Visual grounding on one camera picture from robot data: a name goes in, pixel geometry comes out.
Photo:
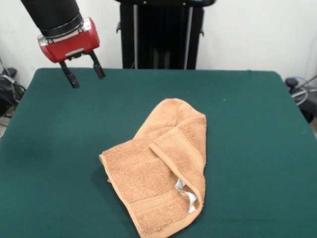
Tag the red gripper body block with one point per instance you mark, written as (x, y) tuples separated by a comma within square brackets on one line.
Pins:
[(71, 44)]

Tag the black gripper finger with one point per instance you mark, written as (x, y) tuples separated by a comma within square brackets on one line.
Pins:
[(98, 68), (73, 79)]

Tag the tan terry towel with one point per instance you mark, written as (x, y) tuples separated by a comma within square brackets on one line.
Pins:
[(148, 173)]

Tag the dark green table cloth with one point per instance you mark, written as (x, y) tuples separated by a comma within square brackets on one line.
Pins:
[(62, 148)]

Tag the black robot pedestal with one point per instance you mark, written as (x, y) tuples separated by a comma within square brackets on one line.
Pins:
[(158, 37)]

